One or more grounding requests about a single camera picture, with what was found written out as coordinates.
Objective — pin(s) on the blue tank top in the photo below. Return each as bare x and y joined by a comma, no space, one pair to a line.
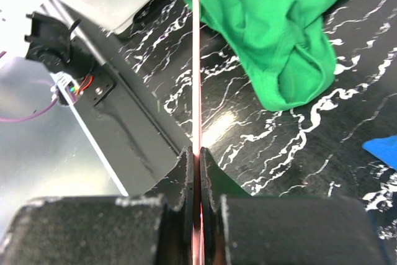
383,149

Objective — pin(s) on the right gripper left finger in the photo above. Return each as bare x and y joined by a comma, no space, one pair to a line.
153,228

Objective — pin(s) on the green tank top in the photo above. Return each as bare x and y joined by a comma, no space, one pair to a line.
280,45

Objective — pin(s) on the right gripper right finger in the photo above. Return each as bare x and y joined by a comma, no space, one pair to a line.
242,229

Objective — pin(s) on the pink hanger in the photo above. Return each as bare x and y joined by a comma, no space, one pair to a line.
197,234

